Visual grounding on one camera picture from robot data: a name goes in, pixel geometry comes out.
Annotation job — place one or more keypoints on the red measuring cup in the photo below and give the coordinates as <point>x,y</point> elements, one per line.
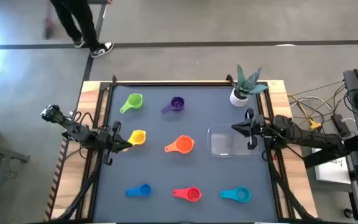
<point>194,194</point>

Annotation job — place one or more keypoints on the white paper board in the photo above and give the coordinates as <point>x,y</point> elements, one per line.
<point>331,171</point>

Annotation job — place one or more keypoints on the orange measuring cup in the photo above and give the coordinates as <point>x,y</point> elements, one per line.
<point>184,144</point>

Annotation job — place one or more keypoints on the dark grey table mat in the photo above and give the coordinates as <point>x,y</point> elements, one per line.
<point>166,171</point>

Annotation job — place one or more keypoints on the blue measuring cup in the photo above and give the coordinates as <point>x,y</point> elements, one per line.
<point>145,189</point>

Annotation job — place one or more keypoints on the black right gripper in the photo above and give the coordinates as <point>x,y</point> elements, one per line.
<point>259,127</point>

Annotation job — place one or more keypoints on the purple measuring cup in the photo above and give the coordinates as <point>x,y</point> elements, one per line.
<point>177,103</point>

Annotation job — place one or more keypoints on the teal measuring cup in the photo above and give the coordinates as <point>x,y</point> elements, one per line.
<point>242,194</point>

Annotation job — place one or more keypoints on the black power strip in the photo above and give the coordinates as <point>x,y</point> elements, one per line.
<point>340,124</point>

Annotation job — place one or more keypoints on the black crossbar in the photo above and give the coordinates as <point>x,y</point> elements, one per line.
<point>322,158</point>

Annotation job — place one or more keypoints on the black aluminium table frame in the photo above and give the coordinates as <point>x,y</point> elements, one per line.
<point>182,84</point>

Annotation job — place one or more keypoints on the green measuring cup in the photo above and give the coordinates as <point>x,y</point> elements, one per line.
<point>135,101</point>

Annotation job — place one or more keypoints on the yellow measuring cup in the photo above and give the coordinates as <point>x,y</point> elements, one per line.
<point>138,137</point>

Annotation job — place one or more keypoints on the potted plant in white pot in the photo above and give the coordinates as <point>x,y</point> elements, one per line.
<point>238,99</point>

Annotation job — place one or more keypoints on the clear plastic basket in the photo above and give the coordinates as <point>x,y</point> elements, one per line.
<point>225,143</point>

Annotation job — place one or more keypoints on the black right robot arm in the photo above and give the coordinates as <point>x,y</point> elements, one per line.
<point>309,137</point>

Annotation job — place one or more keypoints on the person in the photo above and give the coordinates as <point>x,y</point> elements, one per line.
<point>82,21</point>

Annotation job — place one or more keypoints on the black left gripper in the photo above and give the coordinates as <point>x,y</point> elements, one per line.
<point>107,140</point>

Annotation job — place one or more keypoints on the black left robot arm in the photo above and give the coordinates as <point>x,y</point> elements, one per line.
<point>73,129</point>

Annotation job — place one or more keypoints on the black caster wheel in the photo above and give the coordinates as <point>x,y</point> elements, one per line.
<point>348,213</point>

